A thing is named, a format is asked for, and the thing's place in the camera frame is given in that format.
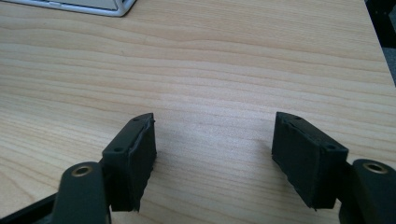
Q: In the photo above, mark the black metal stand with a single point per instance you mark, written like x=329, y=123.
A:
x=383, y=21

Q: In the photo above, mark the white tray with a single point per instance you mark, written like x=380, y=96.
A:
x=90, y=6

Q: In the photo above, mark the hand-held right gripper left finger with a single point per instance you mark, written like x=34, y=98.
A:
x=130, y=168

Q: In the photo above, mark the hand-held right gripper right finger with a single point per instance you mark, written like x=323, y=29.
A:
x=305, y=161

